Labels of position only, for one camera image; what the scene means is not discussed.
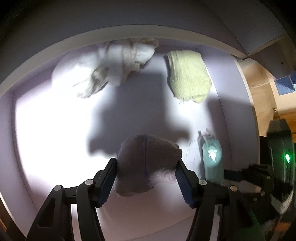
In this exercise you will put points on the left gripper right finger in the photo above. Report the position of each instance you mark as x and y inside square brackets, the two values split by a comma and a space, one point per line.
[237, 221]

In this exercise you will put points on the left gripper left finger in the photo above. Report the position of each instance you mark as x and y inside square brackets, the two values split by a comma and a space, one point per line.
[54, 219]

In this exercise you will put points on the mint green cloth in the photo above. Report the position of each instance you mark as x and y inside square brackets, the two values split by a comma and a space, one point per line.
[212, 157]

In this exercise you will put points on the grey knitted sock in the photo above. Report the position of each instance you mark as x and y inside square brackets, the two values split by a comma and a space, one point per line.
[144, 161]

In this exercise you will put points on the light green knitted sock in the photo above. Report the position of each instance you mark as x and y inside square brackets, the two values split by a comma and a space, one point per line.
[189, 79]

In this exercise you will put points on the white cloth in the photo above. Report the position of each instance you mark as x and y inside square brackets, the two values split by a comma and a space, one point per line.
[116, 60]

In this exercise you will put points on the blue plaid mattress cover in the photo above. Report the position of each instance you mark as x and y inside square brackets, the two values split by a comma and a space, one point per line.
[286, 84]

